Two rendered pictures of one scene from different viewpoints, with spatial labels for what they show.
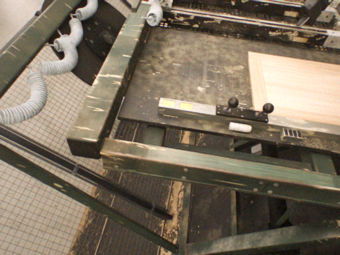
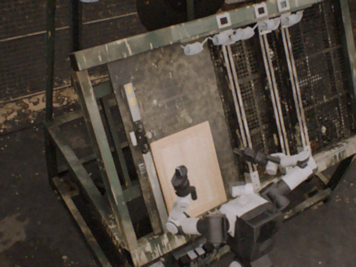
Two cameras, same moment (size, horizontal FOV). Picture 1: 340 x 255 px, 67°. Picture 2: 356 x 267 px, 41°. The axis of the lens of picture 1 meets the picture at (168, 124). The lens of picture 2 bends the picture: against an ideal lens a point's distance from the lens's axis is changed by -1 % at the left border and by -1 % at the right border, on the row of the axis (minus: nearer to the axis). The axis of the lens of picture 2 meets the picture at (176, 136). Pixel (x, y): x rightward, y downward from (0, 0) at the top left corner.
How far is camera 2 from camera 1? 191 cm
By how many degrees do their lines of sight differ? 20
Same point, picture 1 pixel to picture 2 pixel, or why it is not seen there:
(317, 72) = (208, 174)
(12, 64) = not seen: outside the picture
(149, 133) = (105, 86)
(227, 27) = (229, 95)
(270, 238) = (86, 182)
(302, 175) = (115, 180)
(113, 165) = (74, 78)
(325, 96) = not seen: hidden behind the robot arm
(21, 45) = not seen: outside the picture
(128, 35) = (172, 34)
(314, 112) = (167, 179)
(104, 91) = (114, 52)
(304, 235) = (96, 200)
